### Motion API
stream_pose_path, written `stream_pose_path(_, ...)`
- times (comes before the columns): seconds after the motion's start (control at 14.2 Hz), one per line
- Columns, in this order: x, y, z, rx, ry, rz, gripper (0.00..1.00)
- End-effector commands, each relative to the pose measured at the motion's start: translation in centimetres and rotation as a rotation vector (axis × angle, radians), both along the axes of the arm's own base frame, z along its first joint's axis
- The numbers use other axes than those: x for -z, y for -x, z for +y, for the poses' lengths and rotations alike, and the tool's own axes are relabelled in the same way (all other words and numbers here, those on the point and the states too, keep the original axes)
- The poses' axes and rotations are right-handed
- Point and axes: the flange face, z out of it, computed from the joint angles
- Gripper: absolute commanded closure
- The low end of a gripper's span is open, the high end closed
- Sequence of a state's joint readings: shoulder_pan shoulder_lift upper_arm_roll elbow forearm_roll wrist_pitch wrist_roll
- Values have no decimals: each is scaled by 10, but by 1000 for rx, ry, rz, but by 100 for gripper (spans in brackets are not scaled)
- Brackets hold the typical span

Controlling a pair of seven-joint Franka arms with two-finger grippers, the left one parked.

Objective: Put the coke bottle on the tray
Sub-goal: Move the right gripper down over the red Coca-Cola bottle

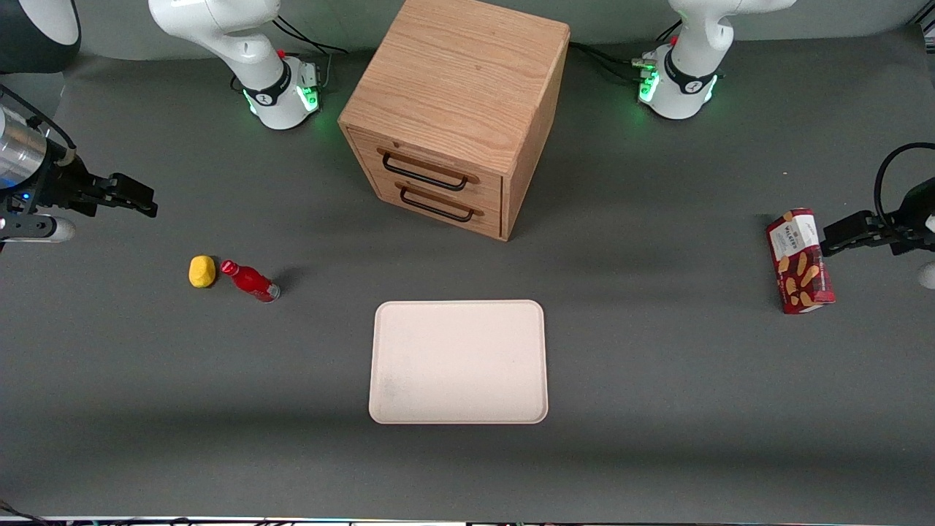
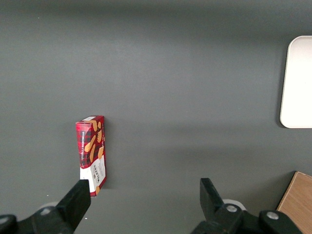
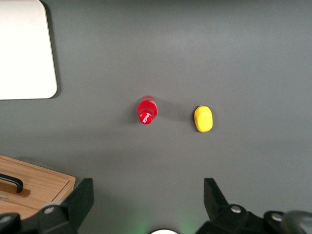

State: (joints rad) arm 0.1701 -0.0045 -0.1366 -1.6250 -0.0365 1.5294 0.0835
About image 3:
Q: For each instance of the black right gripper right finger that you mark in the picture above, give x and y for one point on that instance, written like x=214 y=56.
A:
x=219 y=217

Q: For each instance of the wooden two-drawer cabinet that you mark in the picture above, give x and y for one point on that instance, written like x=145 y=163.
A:
x=50 y=186

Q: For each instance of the yellow oval toy fruit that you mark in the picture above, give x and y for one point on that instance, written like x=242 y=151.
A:
x=203 y=119

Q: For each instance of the red coke bottle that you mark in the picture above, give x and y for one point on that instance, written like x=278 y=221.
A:
x=146 y=110

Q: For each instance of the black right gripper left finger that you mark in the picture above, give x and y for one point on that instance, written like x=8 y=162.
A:
x=73 y=209

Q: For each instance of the beige rectangular tray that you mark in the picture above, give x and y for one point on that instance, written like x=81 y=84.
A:
x=24 y=48

